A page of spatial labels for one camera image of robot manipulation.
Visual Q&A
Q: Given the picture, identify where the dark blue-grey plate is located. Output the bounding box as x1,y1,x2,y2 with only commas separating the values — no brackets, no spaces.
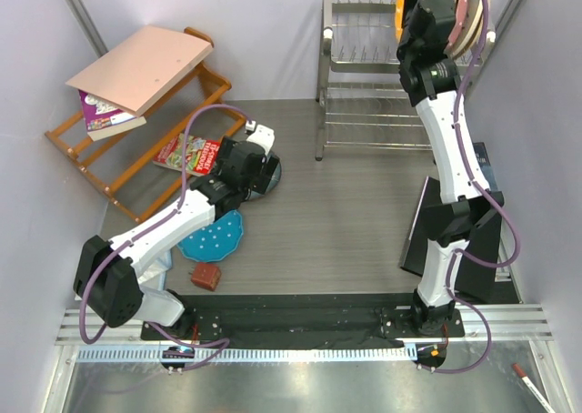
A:
247,162,282,201

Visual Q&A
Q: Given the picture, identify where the metal dish rack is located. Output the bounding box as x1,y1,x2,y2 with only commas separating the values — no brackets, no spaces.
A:
315,0,497,162

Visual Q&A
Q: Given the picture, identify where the orange dotted plate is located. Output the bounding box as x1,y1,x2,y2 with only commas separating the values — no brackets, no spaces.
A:
394,0,405,42

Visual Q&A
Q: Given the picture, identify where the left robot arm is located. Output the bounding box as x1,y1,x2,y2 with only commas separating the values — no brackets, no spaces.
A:
74,132,279,339

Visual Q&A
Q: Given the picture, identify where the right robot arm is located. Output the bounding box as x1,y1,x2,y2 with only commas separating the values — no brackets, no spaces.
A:
396,0,502,336

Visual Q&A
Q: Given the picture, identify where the wooden rack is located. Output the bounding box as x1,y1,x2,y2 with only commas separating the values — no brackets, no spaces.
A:
45,27,232,224

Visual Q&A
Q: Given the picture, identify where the red comic book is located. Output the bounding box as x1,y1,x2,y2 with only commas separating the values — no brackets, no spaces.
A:
152,133,220,176

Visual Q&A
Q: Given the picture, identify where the blue dotted plate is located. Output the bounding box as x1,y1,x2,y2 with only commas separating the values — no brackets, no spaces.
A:
176,210,244,263

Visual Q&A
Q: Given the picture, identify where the brown square block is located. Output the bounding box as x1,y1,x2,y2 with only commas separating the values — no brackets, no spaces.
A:
190,262,222,291

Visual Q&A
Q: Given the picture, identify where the white cloth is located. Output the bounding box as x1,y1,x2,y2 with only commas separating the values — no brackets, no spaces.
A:
74,237,183,327

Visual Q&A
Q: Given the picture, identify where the pink folder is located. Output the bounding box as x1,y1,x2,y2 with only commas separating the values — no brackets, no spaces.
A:
66,25,213,116

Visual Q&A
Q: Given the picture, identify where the purple white book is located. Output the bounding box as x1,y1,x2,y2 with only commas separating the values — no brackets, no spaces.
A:
78,90,146,141

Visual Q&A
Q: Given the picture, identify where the dark blue paperback book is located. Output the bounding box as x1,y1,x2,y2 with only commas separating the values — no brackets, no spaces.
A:
473,142,498,191

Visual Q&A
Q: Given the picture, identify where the black box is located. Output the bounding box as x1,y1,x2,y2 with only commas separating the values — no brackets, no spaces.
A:
398,176,506,303

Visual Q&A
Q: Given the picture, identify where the pink dotted plate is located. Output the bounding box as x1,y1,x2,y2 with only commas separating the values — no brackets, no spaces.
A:
446,0,468,56

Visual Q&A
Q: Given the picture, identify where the cream blue rimmed plate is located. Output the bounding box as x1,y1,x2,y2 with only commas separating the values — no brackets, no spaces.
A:
452,0,484,59

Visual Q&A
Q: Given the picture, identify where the red white marker pen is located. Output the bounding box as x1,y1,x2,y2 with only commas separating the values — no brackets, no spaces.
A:
511,363,556,413

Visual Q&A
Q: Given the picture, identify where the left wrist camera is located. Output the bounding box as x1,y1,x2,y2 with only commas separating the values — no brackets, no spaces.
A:
245,120,275,155

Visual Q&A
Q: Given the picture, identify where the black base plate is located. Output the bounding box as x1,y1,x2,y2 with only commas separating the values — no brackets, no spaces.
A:
167,293,465,350

